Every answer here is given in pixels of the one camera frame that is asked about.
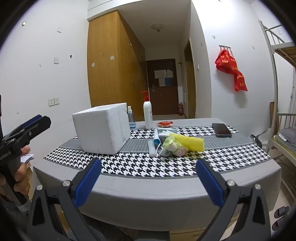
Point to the red snack packet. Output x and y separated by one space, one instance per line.
165 124

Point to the ceiling lamp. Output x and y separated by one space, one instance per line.
157 27

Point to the black smartphone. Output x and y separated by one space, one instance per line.
221 130

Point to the houndstooth table runner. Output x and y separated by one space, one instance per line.
138 166

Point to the white pump lotion bottle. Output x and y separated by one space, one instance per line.
148 115

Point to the metal bunk bed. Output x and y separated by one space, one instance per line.
275 69

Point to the dark brown door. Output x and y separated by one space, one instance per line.
161 99

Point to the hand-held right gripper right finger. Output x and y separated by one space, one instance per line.
210 185

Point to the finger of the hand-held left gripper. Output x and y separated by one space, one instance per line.
40 125
32 120

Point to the blue face mask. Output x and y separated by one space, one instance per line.
156 138

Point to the grey tablecloth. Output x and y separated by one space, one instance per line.
150 197

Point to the white paper card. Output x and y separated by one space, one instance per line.
27 158

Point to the red fire extinguisher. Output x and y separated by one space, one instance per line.
180 110

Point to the light blue tissue packet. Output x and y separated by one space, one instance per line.
173 132

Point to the white soft tissue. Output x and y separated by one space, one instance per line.
165 133

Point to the blue paper notice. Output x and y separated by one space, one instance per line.
167 82

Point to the black slipper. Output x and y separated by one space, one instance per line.
281 212
278 224

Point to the white foam box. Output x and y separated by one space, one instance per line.
99 132

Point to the grey pillow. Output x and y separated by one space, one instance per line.
288 136

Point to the metal wall hook rack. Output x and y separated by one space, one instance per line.
225 46

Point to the wooden wardrobe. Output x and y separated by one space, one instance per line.
104 69

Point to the white wall socket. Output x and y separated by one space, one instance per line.
51 102
56 101

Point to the blue spray bottle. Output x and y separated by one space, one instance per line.
131 121

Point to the brown cardboard box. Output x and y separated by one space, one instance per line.
30 171

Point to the green floral plastic bag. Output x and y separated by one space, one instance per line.
172 146

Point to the person's left hand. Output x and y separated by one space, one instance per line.
22 177

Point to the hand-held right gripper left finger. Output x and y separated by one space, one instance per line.
87 183

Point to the leaning wooden board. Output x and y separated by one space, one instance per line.
271 115

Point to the wooden side door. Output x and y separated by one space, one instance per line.
190 88

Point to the bed mattress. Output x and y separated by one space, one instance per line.
283 148

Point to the red plastic bag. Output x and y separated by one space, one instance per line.
240 82
225 62

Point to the white paper notice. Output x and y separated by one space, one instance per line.
160 74
169 73
161 82

